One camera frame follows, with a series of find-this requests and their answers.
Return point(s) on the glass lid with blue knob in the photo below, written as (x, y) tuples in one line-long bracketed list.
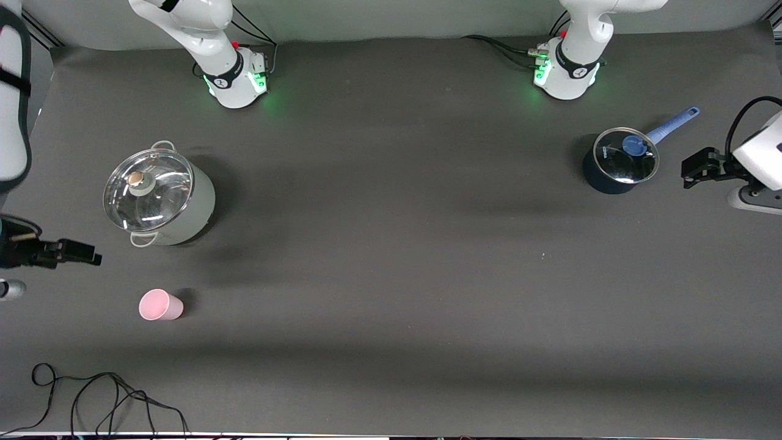
[(623, 160)]

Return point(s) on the dark blue saucepan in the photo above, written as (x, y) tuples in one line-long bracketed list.
[(602, 183)]

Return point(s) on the pink plastic cup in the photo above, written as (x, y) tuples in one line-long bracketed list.
[(156, 304)]

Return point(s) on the pale green stock pot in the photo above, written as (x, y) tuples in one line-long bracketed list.
[(201, 208)]

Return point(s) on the glass lid with tan knob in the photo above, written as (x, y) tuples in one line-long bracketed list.
[(149, 189)]

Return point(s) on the dark grey table mat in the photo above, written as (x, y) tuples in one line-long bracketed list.
[(391, 275)]

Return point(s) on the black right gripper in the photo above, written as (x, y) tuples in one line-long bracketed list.
[(17, 252)]

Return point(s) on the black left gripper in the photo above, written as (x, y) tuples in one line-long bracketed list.
[(722, 165)]

